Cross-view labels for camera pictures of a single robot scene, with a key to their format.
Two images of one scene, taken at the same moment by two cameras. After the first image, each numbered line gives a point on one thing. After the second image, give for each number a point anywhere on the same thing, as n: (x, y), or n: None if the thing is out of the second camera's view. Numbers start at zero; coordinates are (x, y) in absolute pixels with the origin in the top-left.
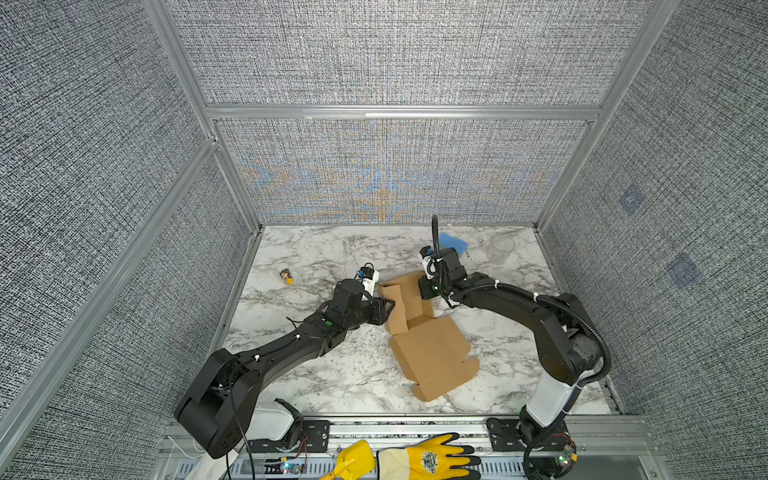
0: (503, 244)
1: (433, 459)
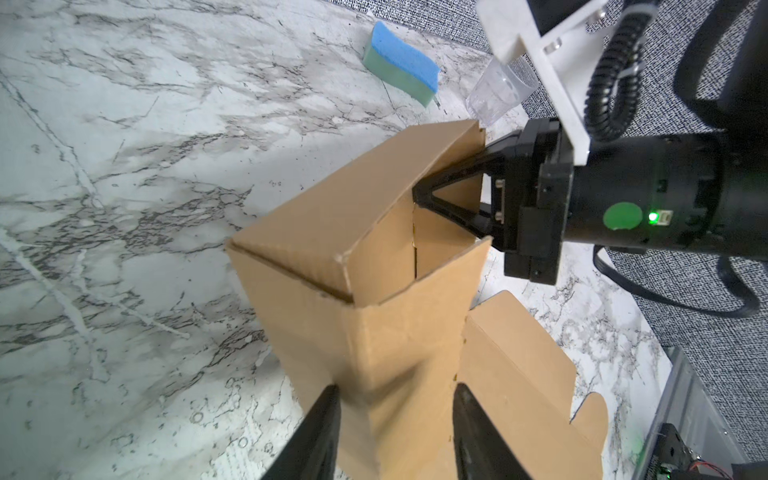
0: (497, 89)
1: None
